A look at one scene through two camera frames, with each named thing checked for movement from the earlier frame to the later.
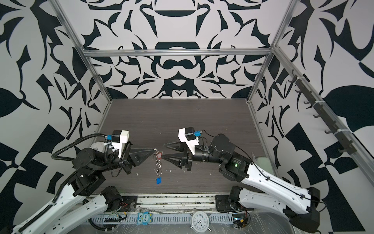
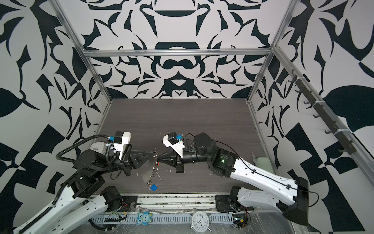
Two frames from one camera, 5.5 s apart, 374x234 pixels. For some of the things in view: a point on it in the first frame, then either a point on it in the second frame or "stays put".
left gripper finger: [139, 155] stays put
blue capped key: [158, 180] -> [154, 187]
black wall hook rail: [346, 145] stays put
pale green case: [264, 164] stays put
